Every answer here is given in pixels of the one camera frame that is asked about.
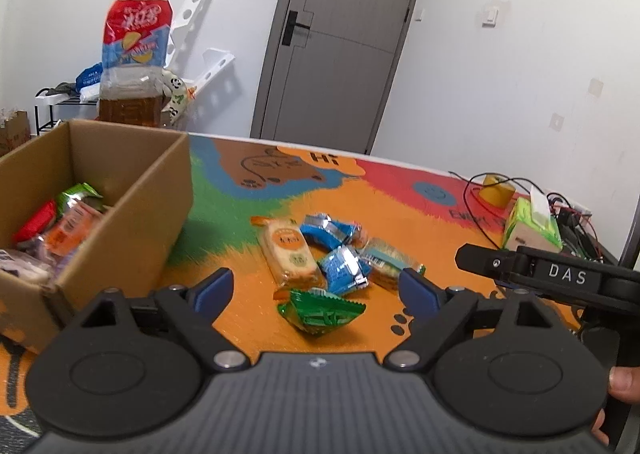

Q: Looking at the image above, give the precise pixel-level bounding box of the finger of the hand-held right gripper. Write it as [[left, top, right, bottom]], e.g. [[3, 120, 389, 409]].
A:
[[455, 243, 526, 281]]

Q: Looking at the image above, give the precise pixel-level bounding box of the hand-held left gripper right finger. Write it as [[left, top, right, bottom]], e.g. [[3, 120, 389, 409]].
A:
[[382, 267, 557, 373]]

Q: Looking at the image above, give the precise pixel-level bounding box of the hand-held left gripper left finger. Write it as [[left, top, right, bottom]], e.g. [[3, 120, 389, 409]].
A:
[[80, 267, 252, 373]]

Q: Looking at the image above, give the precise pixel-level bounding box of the green foil snack packet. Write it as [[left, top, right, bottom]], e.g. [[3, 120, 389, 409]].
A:
[[276, 287, 367, 337]]

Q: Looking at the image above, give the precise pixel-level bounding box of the orange and green snack packet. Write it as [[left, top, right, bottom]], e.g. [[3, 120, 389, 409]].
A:
[[42, 201, 103, 257]]

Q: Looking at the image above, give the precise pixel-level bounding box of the green and white snack packet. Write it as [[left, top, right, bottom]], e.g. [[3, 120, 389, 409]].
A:
[[55, 183, 104, 212]]

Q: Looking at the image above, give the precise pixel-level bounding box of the purple round snack packet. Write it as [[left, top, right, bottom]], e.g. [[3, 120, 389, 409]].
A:
[[17, 234, 61, 265]]

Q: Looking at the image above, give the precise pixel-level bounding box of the long white snack packet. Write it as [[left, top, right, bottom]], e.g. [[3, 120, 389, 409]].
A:
[[0, 257, 53, 285]]

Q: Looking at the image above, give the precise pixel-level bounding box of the red snack packet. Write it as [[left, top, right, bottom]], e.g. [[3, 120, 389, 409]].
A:
[[12, 199, 58, 244]]

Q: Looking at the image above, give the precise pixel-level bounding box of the person's right hand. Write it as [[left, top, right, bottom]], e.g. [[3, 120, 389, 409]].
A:
[[591, 365, 640, 446]]

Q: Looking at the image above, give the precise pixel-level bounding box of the clear teal biscuit packet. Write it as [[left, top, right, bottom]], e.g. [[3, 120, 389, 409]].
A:
[[357, 238, 426, 291]]

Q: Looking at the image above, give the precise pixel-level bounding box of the green tissue box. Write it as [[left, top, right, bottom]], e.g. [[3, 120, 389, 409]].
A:
[[502, 188, 563, 252]]

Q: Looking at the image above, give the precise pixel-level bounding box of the yellow tape roll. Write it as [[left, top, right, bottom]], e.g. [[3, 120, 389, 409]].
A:
[[480, 174, 517, 207]]

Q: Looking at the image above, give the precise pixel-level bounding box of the blue silver snack packet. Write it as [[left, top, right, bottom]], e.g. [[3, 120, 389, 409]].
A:
[[299, 214, 368, 250], [317, 247, 372, 296]]

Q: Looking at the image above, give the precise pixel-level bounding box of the beige cake snack packet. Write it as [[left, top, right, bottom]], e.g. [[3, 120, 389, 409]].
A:
[[250, 215, 325, 291]]

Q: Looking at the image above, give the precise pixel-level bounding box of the colourful cartoon table mat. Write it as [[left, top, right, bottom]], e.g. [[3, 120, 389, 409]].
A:
[[0, 133, 626, 435]]

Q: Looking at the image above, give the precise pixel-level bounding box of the panda print cushion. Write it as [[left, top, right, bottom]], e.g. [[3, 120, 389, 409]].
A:
[[160, 69, 196, 127]]

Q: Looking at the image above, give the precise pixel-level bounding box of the short white perforated board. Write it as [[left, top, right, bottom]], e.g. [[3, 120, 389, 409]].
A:
[[187, 48, 236, 100]]

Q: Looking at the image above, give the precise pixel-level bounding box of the grey room door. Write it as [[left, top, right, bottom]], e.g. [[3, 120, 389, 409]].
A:
[[250, 0, 433, 155]]

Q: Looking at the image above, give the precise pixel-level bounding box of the blue plastic bag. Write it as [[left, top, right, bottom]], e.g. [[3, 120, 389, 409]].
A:
[[75, 63, 104, 90]]

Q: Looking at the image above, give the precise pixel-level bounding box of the black shelf rack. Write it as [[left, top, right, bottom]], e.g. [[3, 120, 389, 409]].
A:
[[34, 87, 101, 137]]

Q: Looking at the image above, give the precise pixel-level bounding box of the large tea bottle red cap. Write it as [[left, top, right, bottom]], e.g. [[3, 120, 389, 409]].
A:
[[97, 0, 175, 127]]

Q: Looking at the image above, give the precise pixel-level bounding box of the small brown cardboard box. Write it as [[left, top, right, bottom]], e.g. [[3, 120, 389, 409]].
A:
[[0, 109, 30, 157]]

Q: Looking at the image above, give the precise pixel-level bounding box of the tall white perforated board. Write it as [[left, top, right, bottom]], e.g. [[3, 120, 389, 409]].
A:
[[167, 0, 216, 80]]

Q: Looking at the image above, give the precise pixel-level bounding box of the black cable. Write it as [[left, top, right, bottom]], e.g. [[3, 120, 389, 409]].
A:
[[462, 171, 531, 250]]

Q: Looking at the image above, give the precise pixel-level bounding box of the red and black wire bundle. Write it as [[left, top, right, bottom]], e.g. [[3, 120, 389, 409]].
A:
[[547, 191, 601, 260]]

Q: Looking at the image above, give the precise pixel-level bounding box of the black door lock handle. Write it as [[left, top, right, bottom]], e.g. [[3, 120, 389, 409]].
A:
[[281, 10, 313, 46]]

